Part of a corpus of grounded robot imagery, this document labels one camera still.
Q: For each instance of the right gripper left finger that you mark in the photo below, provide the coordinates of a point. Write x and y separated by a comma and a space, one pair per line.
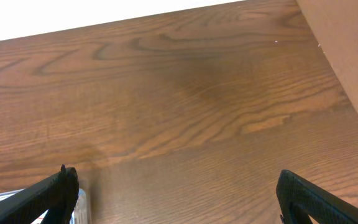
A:
55, 197

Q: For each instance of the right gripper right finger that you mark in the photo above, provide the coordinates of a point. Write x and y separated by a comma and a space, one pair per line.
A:
302, 202

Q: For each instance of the clear plastic container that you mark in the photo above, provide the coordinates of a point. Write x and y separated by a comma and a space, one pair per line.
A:
81, 213

